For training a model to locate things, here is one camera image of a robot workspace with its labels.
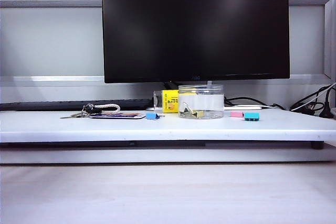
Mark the black keyboard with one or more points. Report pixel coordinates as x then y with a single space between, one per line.
52 105

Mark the grey aluminium partition frame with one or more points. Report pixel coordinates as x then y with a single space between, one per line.
52 1

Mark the teal binder clip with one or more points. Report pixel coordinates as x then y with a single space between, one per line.
251 116

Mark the white mat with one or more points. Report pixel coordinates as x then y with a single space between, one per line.
168 129

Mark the black power plug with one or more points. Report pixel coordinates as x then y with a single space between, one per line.
326 111

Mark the round transparent plastic box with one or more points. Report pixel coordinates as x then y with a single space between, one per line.
210 103

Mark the black computer monitor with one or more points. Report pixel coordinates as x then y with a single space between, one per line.
194 24

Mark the blue binder clip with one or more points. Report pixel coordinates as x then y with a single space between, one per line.
151 116

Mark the blue and orange card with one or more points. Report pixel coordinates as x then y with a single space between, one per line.
118 115

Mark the metal key bunch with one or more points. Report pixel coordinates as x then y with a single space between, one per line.
78 115

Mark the clear bottle with yellow label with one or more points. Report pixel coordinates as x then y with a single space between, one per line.
169 100

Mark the pink binder clip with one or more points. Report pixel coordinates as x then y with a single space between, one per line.
236 114

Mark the yellow binder clip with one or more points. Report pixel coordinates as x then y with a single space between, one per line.
197 114
185 113

